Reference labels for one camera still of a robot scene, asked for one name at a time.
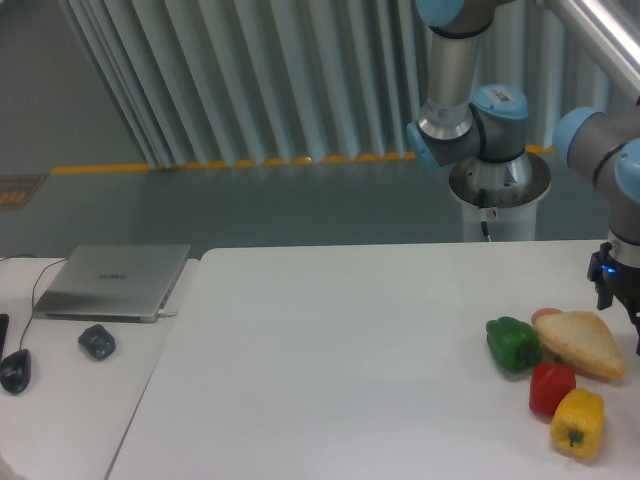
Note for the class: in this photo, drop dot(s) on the yellow bell pepper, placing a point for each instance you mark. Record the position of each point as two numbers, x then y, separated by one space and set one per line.
578 423

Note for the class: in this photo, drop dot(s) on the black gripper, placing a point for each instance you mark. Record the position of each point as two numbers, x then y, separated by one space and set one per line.
615 280

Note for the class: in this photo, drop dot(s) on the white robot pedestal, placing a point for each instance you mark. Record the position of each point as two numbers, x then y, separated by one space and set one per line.
499 201

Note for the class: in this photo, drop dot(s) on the silver laptop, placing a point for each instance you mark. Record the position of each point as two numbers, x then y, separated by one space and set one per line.
114 282

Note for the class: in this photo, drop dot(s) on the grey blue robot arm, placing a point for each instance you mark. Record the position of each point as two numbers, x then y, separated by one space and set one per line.
482 130

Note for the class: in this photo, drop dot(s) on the dark earbuds case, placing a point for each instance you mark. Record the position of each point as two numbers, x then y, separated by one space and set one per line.
97 342

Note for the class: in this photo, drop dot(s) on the black device at edge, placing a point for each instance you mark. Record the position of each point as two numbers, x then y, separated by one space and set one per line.
4 324

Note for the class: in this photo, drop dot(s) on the green bell pepper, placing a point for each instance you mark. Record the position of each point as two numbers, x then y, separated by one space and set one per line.
513 344

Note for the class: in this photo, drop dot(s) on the red bell pepper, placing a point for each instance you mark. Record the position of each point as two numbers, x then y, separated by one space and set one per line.
550 383

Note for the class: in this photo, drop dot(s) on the black computer mouse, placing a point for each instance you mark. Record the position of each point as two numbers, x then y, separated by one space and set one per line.
16 371

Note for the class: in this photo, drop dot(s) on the triangular bread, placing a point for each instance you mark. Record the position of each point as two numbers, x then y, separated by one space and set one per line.
582 340

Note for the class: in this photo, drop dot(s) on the brown egg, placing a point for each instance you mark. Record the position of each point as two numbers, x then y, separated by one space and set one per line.
544 312

